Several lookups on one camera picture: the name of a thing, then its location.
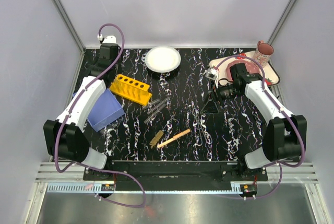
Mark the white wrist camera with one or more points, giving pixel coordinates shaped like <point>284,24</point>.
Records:
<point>107,39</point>
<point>212,73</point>

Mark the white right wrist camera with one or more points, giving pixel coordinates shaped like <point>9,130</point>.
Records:
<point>212,73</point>

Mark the clear glass test tube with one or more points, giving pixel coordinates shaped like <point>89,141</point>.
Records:
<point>154,113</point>
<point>154,102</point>
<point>157,106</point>

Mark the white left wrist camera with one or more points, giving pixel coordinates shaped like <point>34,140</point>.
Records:
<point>107,39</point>

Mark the white paper plate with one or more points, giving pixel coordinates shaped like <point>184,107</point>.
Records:
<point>162,59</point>

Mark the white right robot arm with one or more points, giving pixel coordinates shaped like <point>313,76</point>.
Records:
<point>285,135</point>

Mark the wooden test tube clamp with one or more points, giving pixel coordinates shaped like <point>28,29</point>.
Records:
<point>179,135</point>

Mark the yellow test tube rack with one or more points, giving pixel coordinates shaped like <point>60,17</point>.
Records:
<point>131,89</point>

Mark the brown test tube brush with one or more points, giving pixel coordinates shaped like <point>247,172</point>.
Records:
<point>155,141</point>

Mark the pink dotted plate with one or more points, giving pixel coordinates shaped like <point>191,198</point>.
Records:
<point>250,66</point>

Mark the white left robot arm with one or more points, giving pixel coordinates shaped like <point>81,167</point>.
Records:
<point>64,138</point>

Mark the blue plastic bin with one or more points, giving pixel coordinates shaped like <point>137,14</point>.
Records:
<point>95,104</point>

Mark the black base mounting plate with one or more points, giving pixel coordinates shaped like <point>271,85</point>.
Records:
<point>188,175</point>

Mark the metal wire tongs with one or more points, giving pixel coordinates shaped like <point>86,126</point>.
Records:
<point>199,125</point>

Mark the pink patterned mug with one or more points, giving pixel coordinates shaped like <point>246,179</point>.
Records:
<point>263,53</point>

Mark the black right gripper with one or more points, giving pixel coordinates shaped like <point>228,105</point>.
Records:
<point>215,96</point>

